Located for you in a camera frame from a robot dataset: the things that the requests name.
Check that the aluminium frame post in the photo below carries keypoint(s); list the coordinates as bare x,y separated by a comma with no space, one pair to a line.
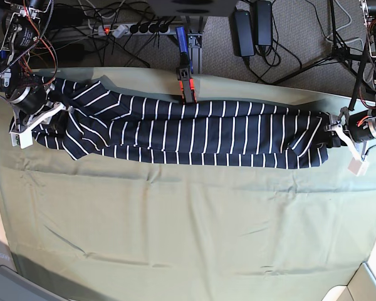
194,26

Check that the black box under table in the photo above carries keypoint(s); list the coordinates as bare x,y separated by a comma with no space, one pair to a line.
192,7

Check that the black power adapter left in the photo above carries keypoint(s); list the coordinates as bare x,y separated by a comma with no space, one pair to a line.
242,31

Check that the navy white striped T-shirt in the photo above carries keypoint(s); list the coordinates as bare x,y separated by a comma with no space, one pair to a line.
216,133

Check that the black power adapter right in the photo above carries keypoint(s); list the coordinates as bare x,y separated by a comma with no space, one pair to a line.
263,14

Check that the black tripod stand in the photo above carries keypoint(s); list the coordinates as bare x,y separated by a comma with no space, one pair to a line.
340,53

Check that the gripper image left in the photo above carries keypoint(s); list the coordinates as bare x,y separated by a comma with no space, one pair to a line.
21,132

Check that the green table cloth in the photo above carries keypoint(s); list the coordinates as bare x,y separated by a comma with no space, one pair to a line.
101,228

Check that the black power adapter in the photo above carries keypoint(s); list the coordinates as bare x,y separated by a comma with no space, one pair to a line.
242,31
263,14

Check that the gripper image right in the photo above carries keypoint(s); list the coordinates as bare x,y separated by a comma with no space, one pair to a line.
336,128

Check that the blue orange centre clamp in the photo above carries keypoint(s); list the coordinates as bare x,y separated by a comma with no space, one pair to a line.
184,69

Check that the white power strip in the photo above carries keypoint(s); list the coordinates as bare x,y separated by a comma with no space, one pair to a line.
119,30

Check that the grey plastic bin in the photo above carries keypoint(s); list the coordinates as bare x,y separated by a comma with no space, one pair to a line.
16,287

